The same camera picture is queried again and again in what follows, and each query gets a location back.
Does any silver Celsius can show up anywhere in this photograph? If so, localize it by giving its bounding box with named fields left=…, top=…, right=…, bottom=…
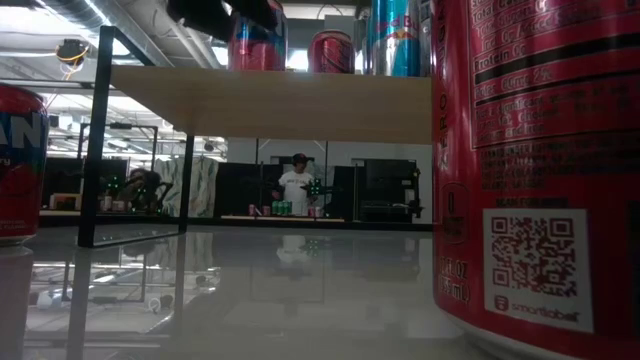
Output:
left=418, top=0, right=434, bottom=79

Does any black partition panel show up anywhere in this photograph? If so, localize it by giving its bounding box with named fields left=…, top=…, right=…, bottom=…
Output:
left=332, top=158, right=425, bottom=224
left=214, top=162, right=284, bottom=219

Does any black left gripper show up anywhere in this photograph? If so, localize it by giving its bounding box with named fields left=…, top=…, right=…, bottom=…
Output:
left=167, top=0, right=280, bottom=44

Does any wooden background table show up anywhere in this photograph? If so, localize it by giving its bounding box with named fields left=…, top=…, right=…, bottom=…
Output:
left=219, top=214, right=347, bottom=224

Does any patterned white green curtain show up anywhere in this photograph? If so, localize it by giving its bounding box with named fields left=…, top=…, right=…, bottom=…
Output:
left=153, top=155, right=220, bottom=219

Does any black metal rig frame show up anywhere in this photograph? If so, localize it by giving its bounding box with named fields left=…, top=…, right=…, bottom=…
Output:
left=76, top=122, right=160, bottom=217

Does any red soda can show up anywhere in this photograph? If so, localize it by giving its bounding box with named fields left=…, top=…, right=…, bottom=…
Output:
left=0, top=82, right=51, bottom=247
left=431, top=0, right=640, bottom=360
left=306, top=28, right=356, bottom=75
left=227, top=0, right=290, bottom=72

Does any wooden shelf with black legs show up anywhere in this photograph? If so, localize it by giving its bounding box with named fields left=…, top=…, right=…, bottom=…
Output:
left=76, top=24, right=434, bottom=250

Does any silver ventilation duct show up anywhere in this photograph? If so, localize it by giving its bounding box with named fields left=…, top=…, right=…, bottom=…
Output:
left=29, top=0, right=174, bottom=69

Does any black hanging dome camera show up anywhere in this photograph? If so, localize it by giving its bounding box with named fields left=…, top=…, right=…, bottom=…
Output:
left=54, top=38, right=92, bottom=66

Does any person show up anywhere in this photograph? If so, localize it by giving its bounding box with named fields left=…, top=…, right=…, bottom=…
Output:
left=271, top=152, right=320, bottom=217
left=121, top=167, right=175, bottom=215

